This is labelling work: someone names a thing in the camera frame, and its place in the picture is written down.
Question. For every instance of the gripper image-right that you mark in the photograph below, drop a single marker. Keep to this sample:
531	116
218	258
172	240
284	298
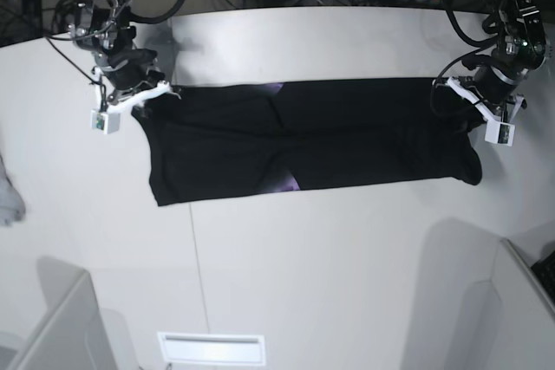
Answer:
494	81

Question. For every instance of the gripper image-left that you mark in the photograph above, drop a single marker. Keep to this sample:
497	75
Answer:
131	71

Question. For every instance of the black T-shirt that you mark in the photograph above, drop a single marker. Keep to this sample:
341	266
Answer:
239	141

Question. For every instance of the grey cloth at left edge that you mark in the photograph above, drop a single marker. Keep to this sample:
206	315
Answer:
13	208

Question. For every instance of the black keyboard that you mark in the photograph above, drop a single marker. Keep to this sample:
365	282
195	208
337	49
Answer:
544	270

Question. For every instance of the white partition panel right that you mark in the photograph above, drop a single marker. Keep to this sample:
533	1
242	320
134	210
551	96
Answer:
525	339

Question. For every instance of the white partition panel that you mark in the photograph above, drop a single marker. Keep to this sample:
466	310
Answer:
525	339
71	335

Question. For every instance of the white partition panel left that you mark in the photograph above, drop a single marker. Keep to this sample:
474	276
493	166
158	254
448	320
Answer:
71	335

